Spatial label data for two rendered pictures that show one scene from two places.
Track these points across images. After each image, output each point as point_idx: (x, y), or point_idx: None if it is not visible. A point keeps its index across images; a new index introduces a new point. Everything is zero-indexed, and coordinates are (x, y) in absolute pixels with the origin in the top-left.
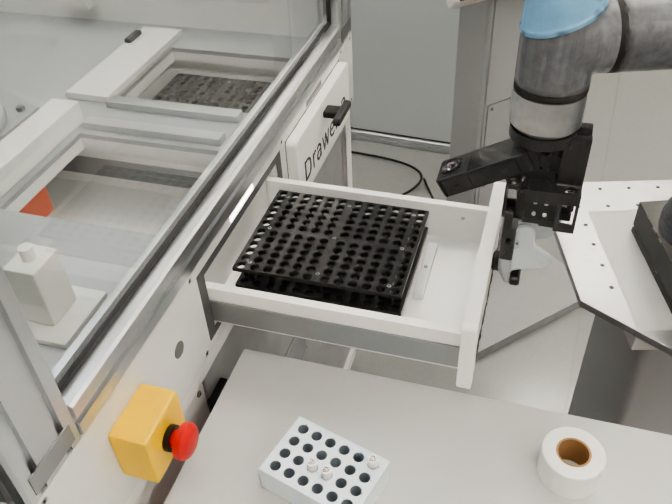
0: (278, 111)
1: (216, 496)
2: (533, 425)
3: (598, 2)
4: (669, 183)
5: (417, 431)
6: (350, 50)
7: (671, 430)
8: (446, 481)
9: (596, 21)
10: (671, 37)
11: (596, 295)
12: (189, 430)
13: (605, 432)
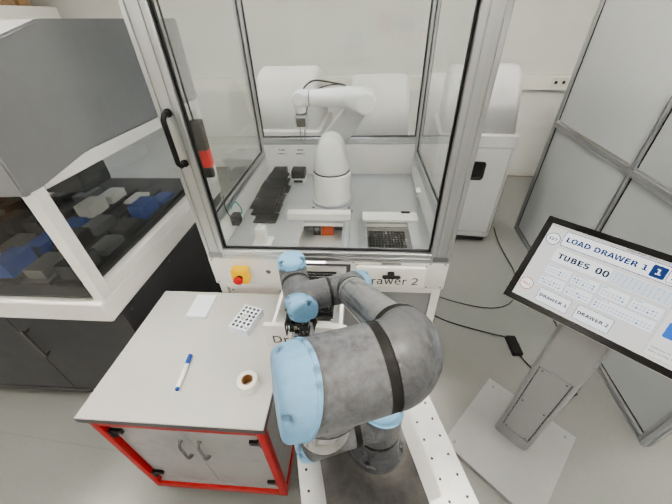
0: (353, 253)
1: (244, 302)
2: (268, 374)
3: (280, 266)
4: (446, 443)
5: (265, 342)
6: (444, 269)
7: None
8: (247, 351)
9: (281, 272)
10: (284, 296)
11: None
12: (237, 279)
13: (265, 398)
